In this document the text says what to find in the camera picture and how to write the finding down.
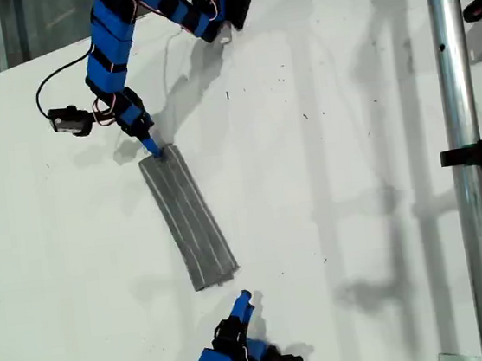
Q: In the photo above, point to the grey striped towel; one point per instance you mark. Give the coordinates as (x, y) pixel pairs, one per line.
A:
(188, 217)

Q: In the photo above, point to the black clamp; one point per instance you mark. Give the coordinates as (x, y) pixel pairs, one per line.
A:
(481, 151)

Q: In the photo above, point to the steel post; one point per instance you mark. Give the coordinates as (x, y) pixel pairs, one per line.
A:
(458, 77)

